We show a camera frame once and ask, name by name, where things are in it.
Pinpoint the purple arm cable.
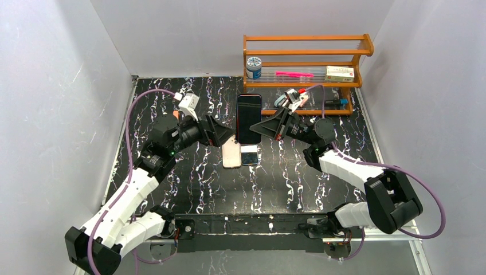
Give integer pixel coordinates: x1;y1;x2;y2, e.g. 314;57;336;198
86;89;179;275
300;84;446;261

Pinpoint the aluminium frame rail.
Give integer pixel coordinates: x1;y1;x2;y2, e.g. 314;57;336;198
363;227;416;241

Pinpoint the black base bar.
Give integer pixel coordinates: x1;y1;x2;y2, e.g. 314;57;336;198
175;213;330;253

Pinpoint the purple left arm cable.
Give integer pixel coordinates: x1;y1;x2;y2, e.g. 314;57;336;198
86;89;179;275

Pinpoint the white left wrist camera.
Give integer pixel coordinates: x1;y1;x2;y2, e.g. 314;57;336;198
174;92;199;121

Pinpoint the pink pen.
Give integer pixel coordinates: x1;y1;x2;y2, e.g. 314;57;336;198
275;71;314;78

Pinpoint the black blue marker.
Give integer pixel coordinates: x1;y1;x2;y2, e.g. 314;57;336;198
324;99;348;107

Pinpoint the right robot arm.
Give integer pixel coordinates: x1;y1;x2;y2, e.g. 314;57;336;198
249;108;423;234

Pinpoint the teal white stapler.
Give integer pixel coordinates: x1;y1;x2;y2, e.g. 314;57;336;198
273;94;287;108

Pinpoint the blue white round jar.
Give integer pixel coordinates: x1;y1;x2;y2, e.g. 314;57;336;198
246;56;262;79

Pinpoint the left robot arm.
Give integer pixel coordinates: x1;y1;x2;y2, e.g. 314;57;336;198
65;115;235;274

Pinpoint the pink phone case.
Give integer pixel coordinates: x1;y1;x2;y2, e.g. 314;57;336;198
222;135;242;169

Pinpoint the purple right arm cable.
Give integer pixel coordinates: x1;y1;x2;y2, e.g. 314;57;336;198
300;84;446;261

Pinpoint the orange wooden shelf rack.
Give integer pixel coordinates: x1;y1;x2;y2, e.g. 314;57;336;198
243;33;374;115

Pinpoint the black smartphone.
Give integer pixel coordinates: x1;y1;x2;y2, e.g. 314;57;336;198
240;144;259;166

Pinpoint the black remote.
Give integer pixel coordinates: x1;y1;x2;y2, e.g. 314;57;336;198
236;93;262;145

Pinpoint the white red small box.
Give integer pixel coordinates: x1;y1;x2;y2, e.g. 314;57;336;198
325;66;355;83

